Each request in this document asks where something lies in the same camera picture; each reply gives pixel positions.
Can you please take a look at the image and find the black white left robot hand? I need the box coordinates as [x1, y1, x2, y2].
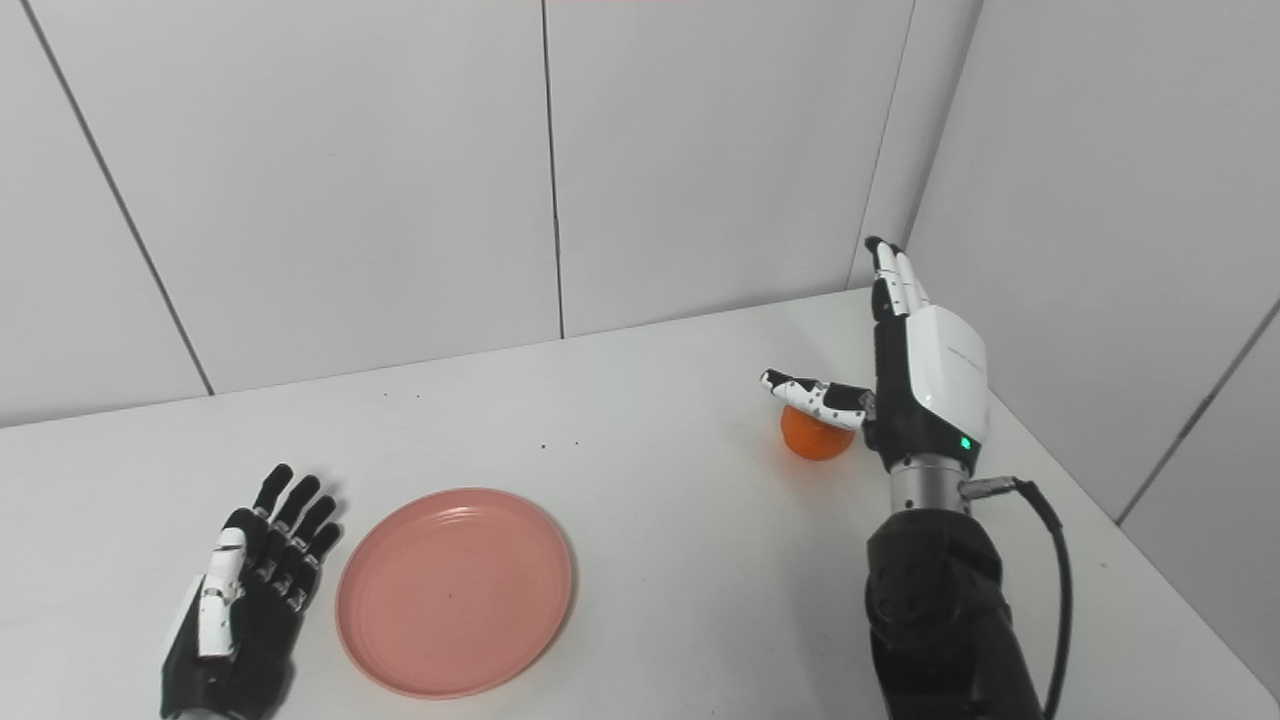
[160, 463, 343, 720]

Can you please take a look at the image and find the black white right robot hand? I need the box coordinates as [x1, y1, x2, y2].
[760, 236, 991, 471]

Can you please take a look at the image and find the orange fruit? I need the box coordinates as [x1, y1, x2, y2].
[780, 404, 857, 462]

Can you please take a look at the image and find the pink round plate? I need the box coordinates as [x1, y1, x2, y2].
[335, 488, 574, 699]

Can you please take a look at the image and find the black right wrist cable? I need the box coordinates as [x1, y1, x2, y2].
[958, 477, 1074, 720]

